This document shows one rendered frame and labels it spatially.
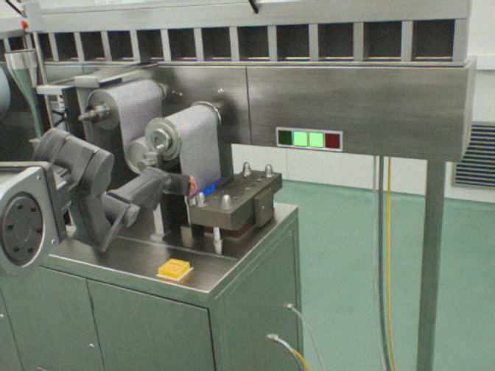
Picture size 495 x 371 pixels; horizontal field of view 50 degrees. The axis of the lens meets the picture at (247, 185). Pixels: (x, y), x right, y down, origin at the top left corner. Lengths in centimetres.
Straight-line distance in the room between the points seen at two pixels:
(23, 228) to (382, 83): 131
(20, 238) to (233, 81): 138
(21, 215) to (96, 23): 169
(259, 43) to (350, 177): 266
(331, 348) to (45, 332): 135
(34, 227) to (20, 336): 169
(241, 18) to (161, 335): 111
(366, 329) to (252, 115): 141
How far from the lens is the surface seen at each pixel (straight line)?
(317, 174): 460
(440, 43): 180
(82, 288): 196
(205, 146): 191
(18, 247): 71
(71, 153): 86
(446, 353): 282
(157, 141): 179
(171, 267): 165
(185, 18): 206
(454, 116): 176
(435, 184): 201
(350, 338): 284
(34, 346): 238
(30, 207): 73
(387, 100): 178
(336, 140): 186
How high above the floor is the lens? 172
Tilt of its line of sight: 21 degrees down
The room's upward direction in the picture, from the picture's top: 4 degrees counter-clockwise
